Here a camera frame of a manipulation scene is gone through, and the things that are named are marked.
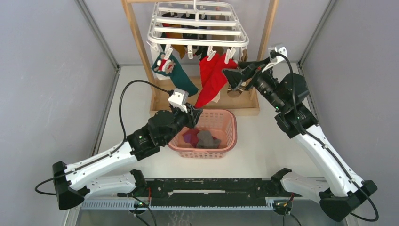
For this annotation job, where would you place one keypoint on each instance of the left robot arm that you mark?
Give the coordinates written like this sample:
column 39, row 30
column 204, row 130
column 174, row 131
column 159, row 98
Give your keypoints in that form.
column 74, row 182

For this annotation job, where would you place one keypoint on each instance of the white sock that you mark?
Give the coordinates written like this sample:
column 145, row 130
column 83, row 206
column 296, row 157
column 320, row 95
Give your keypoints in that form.
column 155, row 54

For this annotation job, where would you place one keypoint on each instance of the dark green reindeer sock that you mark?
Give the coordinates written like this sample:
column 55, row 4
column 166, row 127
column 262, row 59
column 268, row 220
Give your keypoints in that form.
column 172, row 69

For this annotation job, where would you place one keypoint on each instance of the wooden hanger rack frame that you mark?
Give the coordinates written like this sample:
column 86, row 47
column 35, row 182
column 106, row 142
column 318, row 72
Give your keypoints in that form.
column 247, row 105

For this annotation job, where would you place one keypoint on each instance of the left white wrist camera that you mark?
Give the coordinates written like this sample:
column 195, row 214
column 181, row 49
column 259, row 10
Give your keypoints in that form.
column 178, row 99

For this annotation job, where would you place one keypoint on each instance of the brown striped sock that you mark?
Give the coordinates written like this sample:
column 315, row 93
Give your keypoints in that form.
column 236, row 93

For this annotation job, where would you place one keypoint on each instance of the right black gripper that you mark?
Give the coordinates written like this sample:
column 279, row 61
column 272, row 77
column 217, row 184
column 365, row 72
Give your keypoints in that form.
column 234, row 76

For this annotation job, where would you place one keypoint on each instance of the pink plastic laundry basket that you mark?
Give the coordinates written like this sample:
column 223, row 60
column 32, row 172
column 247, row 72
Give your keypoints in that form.
column 222, row 125

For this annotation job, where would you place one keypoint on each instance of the grey sock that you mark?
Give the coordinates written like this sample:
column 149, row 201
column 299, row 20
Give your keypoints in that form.
column 207, row 141

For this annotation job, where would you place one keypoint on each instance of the red fuzzy sock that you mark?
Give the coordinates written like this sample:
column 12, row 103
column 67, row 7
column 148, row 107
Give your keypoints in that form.
column 212, row 78

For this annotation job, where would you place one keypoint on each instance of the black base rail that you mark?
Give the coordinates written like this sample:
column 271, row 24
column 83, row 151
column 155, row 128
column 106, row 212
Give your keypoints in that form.
column 208, row 192

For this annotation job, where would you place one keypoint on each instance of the orange pink purple sock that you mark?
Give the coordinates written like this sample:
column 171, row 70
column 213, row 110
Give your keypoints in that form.
column 190, row 137

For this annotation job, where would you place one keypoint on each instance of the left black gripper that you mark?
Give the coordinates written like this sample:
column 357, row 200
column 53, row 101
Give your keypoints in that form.
column 192, row 116

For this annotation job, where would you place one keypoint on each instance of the white plastic clip hanger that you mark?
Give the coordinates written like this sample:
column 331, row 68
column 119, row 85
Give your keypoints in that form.
column 196, row 23

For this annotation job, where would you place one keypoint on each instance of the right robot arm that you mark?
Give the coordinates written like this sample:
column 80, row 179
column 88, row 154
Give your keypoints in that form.
column 342, row 190

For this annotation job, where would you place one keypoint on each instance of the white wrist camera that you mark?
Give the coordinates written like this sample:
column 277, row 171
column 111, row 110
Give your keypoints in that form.
column 178, row 99
column 277, row 54

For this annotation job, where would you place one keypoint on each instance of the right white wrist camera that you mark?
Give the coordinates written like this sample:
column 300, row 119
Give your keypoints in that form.
column 277, row 54

